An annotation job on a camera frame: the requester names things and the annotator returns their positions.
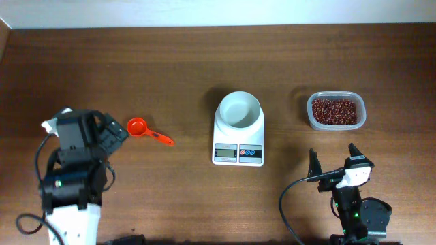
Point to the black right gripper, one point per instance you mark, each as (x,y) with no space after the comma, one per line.
(333,181)

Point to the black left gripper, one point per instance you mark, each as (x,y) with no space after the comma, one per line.
(111,141)

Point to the orange measuring scoop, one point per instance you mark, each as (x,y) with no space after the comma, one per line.
(137,127)

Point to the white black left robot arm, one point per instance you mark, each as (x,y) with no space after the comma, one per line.
(75,179)

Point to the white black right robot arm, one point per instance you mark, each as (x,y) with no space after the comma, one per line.
(364,220)

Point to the white digital kitchen scale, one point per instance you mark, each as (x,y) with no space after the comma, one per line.
(238,147)

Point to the red adzuki beans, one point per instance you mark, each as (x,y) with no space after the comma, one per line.
(334,112)

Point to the clear plastic food container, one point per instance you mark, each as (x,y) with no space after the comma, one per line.
(336,95)

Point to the white plastic bowl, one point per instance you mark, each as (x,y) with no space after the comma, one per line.
(239,109)

